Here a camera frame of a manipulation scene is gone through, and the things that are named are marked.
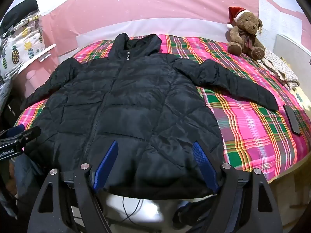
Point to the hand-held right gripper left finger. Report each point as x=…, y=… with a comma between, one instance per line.
x=107, y=166

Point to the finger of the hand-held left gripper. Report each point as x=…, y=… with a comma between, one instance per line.
x=31, y=133
x=14, y=129

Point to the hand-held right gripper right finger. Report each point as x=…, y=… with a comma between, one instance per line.
x=204, y=167

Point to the black puffer jacket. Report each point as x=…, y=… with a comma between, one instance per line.
x=133, y=97

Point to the black bag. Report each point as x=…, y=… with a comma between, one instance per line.
x=11, y=110

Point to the blue denim cloth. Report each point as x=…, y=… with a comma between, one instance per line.
x=24, y=172

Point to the pink green plaid blanket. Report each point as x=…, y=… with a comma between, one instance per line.
x=255, y=131

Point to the white shelf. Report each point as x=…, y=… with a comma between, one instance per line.
x=47, y=53

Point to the pineapple print cloth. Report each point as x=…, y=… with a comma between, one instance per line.
x=21, y=46

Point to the black phone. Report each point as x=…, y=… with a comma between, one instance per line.
x=292, y=119

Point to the black cloth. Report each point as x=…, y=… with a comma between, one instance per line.
x=19, y=12

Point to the pale yellow cloth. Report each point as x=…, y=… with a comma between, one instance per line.
x=303, y=97

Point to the beige floral cloth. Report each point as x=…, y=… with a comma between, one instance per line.
x=281, y=70

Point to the brown teddy bear santa hat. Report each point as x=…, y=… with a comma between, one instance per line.
x=245, y=34

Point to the white board panel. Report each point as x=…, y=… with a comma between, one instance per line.
x=294, y=53

